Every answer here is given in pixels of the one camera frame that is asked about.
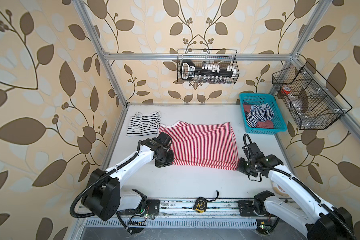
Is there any black white striped tank top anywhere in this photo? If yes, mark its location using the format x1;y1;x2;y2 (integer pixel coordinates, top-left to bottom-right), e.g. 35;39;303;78
126;112;161;137

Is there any red white striped tank top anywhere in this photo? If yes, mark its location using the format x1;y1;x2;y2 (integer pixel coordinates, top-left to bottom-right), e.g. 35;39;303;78
159;121;239;171

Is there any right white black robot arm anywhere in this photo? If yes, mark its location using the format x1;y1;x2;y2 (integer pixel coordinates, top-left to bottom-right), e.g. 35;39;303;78
238;143;356;240

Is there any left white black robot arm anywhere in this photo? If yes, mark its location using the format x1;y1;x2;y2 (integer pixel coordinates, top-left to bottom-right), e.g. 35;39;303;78
70;133;174;221

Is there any navy striped tank top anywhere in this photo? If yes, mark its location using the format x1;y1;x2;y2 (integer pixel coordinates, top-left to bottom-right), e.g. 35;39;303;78
245;103;276;128

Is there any pink round dish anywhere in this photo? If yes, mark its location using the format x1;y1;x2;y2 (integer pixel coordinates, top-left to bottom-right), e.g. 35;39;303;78
272;182;290;198

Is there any teal plastic basket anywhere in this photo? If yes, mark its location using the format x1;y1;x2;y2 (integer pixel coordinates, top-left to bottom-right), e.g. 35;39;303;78
239;93;287;135

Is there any right circuit board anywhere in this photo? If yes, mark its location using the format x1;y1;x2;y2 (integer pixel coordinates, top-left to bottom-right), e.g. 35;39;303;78
256;220;273;235

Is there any yellow black tape measure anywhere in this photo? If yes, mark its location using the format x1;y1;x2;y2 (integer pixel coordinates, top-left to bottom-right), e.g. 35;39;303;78
193;191;220;213

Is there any red capped plastic bottle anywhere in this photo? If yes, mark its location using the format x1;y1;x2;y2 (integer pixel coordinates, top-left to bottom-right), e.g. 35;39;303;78
281;87;303;111

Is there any black white tool set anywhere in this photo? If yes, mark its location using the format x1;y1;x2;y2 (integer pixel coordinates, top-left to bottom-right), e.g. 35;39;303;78
179;60;240;81

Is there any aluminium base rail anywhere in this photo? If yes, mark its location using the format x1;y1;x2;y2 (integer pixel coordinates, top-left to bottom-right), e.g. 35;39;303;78
74;197;325;219

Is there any right black wire basket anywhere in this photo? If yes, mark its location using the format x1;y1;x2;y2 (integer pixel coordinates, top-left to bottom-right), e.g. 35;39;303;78
272;62;352;130

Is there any black wire basket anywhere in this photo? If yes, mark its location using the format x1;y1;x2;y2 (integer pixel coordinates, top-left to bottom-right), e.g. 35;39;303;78
272;62;352;130
177;48;240;85

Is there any back black wire basket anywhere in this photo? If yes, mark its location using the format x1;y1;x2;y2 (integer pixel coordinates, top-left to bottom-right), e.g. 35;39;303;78
177;48;240;85

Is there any aluminium frame back bar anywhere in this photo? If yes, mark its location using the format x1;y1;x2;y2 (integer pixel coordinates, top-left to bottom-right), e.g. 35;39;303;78
104;52;293;61

